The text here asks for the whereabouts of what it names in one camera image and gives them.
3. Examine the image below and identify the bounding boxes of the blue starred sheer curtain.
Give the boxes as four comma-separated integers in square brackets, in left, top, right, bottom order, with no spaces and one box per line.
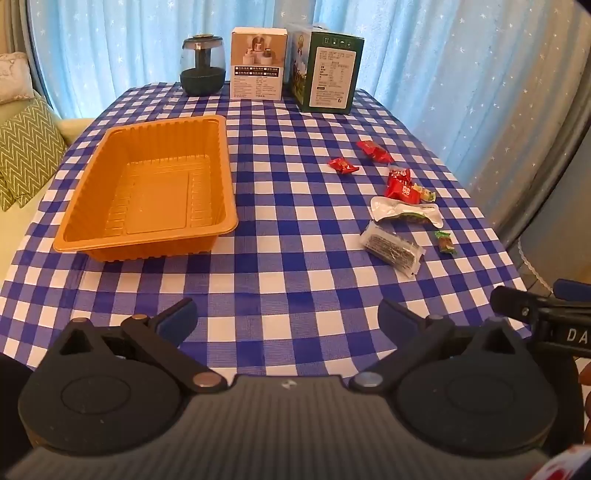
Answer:
[18,0,583,195]

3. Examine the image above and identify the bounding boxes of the red and white printed clothing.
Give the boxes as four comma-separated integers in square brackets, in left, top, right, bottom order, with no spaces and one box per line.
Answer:
[545,445,591,480]

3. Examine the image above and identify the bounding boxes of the grey curtain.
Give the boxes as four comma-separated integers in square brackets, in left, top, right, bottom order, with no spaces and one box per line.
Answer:
[0,0,38,88]
[466,14,591,296]

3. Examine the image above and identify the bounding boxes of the white patterned pillow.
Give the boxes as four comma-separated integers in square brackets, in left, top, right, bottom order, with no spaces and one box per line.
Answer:
[0,52,35,104]

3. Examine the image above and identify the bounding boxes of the red candy packet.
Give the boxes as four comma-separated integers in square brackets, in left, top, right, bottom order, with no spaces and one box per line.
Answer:
[356,140,395,164]
[328,157,360,176]

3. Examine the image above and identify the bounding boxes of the blue checked tablecloth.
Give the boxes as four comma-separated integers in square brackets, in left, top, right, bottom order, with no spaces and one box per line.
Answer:
[0,82,539,388]

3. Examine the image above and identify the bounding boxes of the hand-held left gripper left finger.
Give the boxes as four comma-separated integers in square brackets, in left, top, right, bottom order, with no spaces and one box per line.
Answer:
[46,298,229,395]

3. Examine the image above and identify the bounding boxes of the green cardboard box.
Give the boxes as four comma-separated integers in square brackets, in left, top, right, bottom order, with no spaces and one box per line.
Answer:
[287,22,365,114]

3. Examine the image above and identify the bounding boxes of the person's right hand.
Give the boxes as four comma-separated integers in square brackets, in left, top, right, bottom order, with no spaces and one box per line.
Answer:
[578,367,591,444]

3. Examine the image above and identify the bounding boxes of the clear packet of dark snack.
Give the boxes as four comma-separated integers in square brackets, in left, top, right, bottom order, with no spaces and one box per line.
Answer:
[360,220,426,278]

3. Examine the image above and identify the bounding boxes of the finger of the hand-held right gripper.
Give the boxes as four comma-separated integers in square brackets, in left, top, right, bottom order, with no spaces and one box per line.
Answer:
[490,285,555,330]
[553,279,591,303]

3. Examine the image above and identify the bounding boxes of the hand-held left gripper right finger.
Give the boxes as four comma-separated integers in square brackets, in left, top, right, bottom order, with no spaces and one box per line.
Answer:
[348,298,532,395]

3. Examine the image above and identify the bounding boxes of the green candy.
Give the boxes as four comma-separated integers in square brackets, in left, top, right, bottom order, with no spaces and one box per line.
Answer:
[434,230,458,256]

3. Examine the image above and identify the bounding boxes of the green chevron pillow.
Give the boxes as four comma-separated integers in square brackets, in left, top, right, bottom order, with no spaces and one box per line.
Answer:
[0,171,16,213]
[0,95,68,206]

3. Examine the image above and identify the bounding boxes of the red snack packet white print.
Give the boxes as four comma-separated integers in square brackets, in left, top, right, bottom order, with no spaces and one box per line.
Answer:
[385,178,422,205]

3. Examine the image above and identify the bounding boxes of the white cardboard box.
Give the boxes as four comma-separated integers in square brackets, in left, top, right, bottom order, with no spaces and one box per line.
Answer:
[230,27,288,101]

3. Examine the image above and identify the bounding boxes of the white and green snack packet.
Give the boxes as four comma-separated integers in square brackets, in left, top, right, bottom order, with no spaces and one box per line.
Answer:
[370,196,443,228]

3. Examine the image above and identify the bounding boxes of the pale yellow sofa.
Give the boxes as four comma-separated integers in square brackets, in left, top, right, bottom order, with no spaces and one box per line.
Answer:
[0,90,95,282]

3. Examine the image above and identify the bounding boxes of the orange plastic tray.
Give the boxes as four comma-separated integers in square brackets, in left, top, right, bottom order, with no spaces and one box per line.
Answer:
[53,115,239,263]

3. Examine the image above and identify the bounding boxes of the glass jar with dark base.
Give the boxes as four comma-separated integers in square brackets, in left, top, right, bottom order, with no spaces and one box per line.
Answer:
[180,34,228,97]

